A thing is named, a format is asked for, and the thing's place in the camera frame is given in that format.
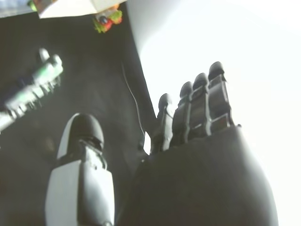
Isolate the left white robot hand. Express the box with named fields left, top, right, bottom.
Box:
left=44, top=61, right=279, bottom=226

